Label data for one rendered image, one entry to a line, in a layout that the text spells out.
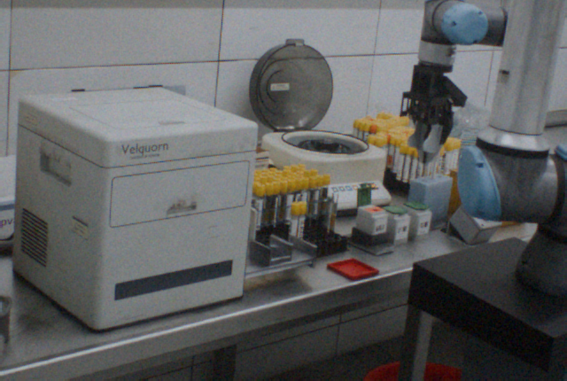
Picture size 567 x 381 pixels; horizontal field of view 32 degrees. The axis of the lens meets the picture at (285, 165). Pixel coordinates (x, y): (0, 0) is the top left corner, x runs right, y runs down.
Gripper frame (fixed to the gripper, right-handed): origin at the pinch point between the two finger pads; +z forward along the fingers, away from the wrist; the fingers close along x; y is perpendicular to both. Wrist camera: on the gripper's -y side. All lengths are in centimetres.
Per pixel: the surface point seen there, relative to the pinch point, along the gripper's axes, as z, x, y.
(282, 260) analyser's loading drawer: 11, 5, 49
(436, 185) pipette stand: 5.9, 2.0, -1.7
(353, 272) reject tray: 14.9, 9.3, 33.5
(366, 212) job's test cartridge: 7.7, 1.8, 21.7
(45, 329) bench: 15, -3, 91
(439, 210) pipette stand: 11.9, 2.0, -4.6
